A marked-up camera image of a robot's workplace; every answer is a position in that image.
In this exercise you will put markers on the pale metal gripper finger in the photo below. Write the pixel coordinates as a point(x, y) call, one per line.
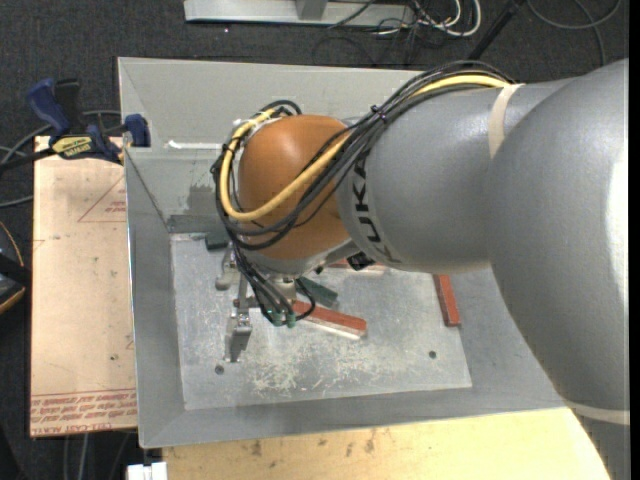
point(243, 332)
point(231, 340)

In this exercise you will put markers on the dark green flat block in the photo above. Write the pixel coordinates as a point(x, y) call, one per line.
point(320, 290)
point(215, 241)

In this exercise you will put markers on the red-brown flat block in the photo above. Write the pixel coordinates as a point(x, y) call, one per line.
point(335, 320)
point(448, 300)

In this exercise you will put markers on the grey metal bin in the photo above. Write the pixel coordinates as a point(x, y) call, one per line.
point(350, 368)

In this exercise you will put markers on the brown cardboard board red print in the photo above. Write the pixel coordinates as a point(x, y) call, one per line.
point(80, 288)

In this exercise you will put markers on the black cylinder on white bracket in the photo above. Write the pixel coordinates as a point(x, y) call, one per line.
point(360, 261)

